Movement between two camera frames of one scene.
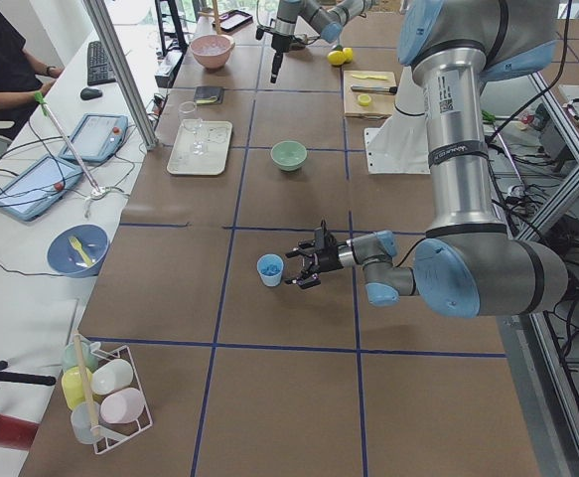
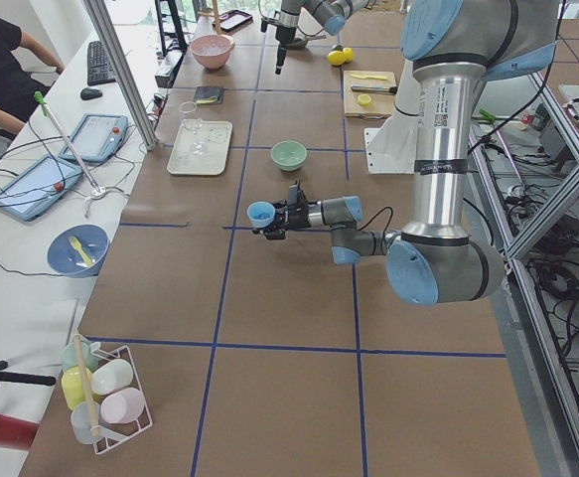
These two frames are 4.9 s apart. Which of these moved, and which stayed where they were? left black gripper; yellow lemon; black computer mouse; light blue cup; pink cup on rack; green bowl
Moved: light blue cup; left black gripper
Stayed: pink cup on rack; green bowl; black computer mouse; yellow lemon
